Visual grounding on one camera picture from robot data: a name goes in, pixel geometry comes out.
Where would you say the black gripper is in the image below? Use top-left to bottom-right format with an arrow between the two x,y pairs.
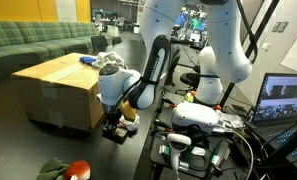
103,109 -> 123,132

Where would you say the black rectangular block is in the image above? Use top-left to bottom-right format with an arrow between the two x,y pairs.
102,125 -> 128,145

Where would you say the white towel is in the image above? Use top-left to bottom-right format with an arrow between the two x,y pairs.
91,50 -> 126,70

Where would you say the blue bean bag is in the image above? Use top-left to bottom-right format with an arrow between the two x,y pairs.
79,55 -> 98,65

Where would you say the red plush with green leaves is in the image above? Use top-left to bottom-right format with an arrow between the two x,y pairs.
36,157 -> 92,180

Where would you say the large cardboard box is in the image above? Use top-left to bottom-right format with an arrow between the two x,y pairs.
11,52 -> 106,132

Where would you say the white VR controller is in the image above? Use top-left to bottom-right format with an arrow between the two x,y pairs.
166,133 -> 192,174

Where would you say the small yellow green bottle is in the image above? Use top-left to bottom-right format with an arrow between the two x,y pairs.
183,90 -> 196,104

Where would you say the white VR headset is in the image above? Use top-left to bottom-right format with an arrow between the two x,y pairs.
171,102 -> 224,134

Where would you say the black handheld tool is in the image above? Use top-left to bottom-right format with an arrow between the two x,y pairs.
204,139 -> 231,179

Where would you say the green plaid sofa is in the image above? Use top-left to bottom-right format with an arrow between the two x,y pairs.
0,20 -> 101,83

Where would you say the black metal pole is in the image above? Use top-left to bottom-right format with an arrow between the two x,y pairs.
219,0 -> 281,108

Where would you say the clear plastic bag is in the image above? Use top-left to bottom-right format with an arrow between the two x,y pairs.
221,111 -> 245,129

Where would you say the open black laptop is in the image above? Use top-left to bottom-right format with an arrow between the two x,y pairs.
246,72 -> 297,159

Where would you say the white cable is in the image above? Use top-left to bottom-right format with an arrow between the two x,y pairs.
226,128 -> 256,180

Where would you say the grey wall panel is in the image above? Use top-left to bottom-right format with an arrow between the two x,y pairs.
272,20 -> 290,33

